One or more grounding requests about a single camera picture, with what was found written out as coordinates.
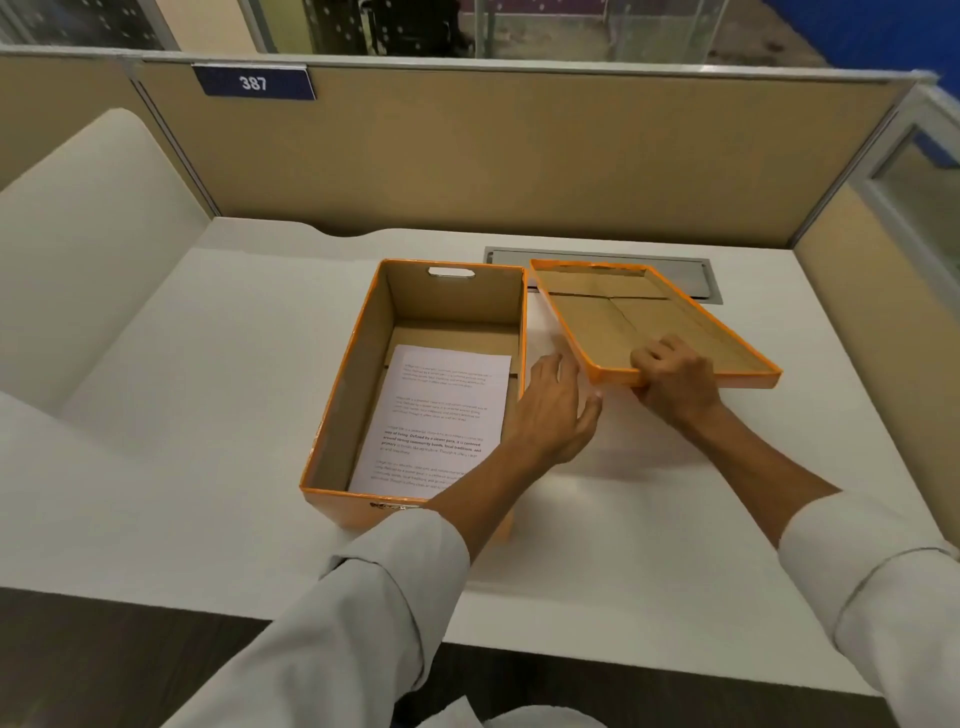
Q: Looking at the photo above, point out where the person's left hand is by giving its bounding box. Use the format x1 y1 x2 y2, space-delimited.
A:
509 351 606 468

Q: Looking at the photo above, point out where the person's right hand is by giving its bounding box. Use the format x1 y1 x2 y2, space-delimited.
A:
629 334 725 430

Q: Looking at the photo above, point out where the orange cardboard box lid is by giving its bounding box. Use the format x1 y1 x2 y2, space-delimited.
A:
529 258 783 390

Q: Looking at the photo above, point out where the person's right forearm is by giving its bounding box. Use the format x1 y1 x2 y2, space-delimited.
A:
693 405 960 728

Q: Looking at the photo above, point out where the person's left forearm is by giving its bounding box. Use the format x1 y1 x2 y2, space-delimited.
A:
161 438 575 728

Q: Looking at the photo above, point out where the printed white paper sheet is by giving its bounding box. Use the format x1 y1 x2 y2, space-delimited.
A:
348 344 513 501

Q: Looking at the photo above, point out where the orange cardboard storage box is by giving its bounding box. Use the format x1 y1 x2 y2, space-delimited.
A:
299 258 531 543

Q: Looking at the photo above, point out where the beige partition with glass window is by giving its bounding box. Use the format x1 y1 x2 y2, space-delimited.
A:
792 81 960 552

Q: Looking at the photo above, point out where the beige desk partition panel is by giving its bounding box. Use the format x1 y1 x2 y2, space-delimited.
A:
138 58 939 250

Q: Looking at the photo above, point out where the person's white shirt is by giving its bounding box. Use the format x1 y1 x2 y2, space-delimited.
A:
420 696 610 728

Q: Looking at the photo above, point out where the blue number sign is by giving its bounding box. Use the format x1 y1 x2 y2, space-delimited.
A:
191 63 318 102

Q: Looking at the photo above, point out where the white curved desk divider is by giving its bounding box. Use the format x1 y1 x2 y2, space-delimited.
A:
0 107 216 415

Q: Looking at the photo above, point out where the narrow beige partition panel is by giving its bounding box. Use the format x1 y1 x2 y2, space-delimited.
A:
0 46 220 219

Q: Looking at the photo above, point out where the grey metal cable cover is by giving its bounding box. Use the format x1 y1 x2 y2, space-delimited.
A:
483 245 724 306

